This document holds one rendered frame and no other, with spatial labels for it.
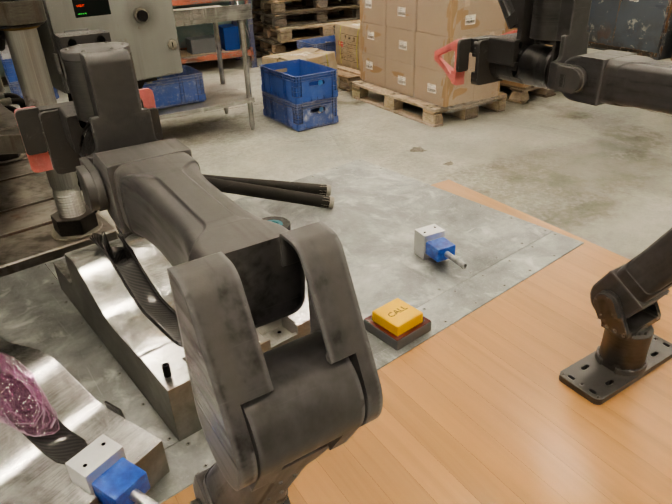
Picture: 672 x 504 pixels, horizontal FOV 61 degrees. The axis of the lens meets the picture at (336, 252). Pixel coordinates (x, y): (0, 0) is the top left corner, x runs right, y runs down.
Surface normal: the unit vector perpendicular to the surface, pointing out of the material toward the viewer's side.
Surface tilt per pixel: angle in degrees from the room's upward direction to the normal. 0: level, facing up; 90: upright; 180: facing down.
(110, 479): 0
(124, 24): 90
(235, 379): 64
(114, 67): 89
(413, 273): 0
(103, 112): 89
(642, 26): 90
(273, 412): 46
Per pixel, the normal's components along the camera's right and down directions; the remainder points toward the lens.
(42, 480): -0.03, -0.87
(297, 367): 0.11, -0.74
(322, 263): 0.47, -0.03
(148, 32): 0.64, 0.36
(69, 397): 0.36, -0.65
